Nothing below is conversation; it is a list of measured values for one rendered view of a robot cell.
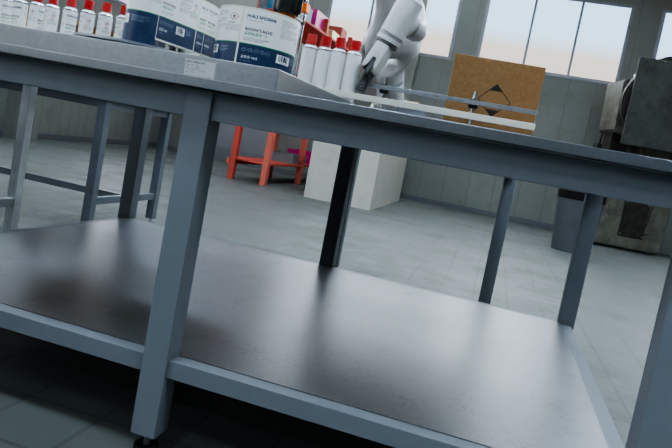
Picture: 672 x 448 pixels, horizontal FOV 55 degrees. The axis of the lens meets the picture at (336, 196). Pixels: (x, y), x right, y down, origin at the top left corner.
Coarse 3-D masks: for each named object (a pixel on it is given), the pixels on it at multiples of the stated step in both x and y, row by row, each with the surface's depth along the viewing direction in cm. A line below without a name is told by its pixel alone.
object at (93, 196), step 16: (0, 80) 357; (48, 96) 350; (64, 96) 348; (80, 96) 345; (160, 112) 397; (96, 128) 342; (160, 128) 407; (96, 144) 343; (160, 144) 408; (96, 160) 343; (160, 160) 408; (32, 176) 394; (96, 176) 345; (160, 176) 411; (96, 192) 348; (112, 192) 381
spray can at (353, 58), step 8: (352, 40) 208; (352, 48) 207; (360, 48) 208; (352, 56) 206; (360, 56) 207; (352, 64) 207; (360, 64) 209; (344, 72) 208; (352, 72) 207; (344, 80) 208; (352, 80) 207; (344, 88) 208; (352, 88) 208
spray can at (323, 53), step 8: (328, 40) 210; (320, 48) 210; (328, 48) 210; (320, 56) 210; (328, 56) 210; (320, 64) 210; (328, 64) 210; (320, 72) 210; (312, 80) 211; (320, 80) 210
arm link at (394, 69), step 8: (408, 40) 255; (400, 48) 256; (408, 48) 256; (416, 48) 257; (392, 56) 259; (400, 56) 259; (408, 56) 259; (392, 64) 266; (400, 64) 263; (408, 64) 262; (384, 72) 267; (392, 72) 265; (400, 72) 265; (376, 80) 273; (384, 80) 268; (392, 80) 267; (400, 80) 269
